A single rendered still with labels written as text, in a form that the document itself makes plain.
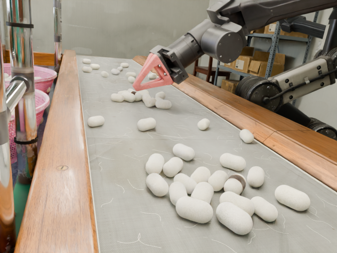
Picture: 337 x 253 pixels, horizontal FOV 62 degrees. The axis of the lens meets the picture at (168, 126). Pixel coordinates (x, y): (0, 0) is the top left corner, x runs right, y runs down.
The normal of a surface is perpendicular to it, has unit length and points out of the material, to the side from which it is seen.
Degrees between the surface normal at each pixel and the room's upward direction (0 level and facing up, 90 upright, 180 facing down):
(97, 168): 0
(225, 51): 97
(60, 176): 0
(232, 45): 97
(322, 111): 91
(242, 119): 45
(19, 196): 0
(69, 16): 90
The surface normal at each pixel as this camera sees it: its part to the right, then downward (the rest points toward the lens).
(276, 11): -0.40, 0.75
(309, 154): -0.59, -0.66
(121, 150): 0.11, -0.94
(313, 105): -0.95, 0.00
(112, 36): 0.29, 0.33
